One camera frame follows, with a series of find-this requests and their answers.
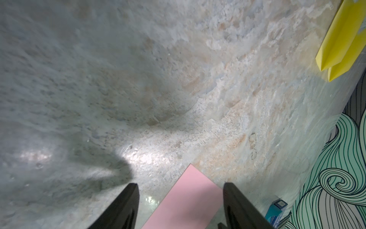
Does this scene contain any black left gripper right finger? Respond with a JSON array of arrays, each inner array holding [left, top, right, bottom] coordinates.
[[218, 183, 274, 229]]

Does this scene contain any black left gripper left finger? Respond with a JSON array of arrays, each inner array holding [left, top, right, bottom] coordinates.
[[89, 183, 140, 229]]

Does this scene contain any pink square paper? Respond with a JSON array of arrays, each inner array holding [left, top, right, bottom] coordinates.
[[143, 164, 223, 229]]

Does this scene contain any light yellow square paper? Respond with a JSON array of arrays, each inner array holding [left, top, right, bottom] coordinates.
[[328, 31, 366, 82]]

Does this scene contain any teal small card box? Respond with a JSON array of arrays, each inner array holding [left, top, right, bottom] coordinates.
[[265, 204, 283, 228]]

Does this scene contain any dark blue card deck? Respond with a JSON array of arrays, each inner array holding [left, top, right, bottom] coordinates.
[[273, 199, 288, 227]]

